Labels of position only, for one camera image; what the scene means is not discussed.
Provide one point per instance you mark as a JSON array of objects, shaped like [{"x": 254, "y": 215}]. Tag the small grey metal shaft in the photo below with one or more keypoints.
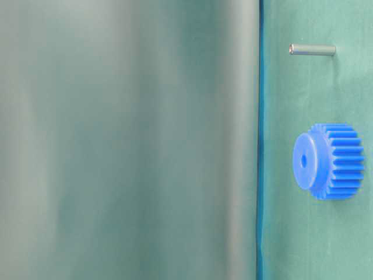
[{"x": 312, "y": 49}]

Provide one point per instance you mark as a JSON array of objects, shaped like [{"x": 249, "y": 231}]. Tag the blue plastic spur gear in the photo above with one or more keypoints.
[{"x": 328, "y": 161}]

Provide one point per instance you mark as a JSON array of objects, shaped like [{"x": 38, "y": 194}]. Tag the green table cloth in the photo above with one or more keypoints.
[{"x": 300, "y": 237}]

